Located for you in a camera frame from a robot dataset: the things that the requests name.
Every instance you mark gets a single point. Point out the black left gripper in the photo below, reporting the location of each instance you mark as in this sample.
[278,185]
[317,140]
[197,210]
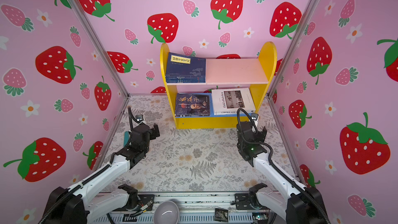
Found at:
[153,135]

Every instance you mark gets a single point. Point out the yellow wooden bookshelf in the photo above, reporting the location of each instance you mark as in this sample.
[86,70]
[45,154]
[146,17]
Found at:
[257,73]

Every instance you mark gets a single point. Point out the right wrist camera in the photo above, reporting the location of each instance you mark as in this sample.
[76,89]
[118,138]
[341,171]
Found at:
[254,116]

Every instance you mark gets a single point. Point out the grey bowl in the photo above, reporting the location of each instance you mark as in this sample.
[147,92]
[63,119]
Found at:
[166,213]

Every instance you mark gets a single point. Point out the navy book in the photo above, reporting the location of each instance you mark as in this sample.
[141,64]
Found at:
[179,65]

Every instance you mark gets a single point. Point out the blue book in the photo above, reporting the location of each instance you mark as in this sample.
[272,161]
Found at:
[180,79]

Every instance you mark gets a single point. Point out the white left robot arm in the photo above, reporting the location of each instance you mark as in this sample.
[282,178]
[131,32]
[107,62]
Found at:
[79,204]

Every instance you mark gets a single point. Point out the white photo cover book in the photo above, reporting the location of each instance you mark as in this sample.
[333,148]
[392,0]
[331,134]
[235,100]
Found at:
[228,101]

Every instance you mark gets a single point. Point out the teal plastic bar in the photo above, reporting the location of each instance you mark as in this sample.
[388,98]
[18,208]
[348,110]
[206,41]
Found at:
[126,138]

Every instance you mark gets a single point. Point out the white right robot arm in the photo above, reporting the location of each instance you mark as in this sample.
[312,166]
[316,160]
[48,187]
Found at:
[294,202]

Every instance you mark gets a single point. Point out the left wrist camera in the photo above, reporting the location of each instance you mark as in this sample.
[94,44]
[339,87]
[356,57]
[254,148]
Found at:
[139,118]

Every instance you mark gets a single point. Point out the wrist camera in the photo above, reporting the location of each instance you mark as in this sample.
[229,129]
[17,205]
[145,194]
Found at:
[139,118]
[254,116]

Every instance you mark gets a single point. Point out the small black circuit board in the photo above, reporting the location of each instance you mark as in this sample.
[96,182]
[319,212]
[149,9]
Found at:
[221,215]

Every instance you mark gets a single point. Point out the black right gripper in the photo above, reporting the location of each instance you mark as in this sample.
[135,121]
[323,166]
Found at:
[261,137]

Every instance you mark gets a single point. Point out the dark portrait cover book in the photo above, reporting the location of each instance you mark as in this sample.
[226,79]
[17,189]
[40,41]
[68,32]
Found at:
[192,105]

